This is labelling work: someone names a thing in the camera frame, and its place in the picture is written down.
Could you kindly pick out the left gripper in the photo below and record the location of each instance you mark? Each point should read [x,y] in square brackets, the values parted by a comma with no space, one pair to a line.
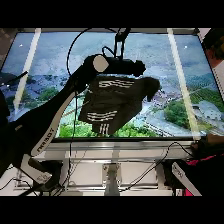
[136,67]

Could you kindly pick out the black garment with white stripes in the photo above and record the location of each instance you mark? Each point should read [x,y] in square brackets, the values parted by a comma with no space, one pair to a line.
[110,103]

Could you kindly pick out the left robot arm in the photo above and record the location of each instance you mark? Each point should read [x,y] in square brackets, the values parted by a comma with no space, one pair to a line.
[50,116]

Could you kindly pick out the silver frame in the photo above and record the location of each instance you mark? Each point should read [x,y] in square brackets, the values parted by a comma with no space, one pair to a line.
[133,146]

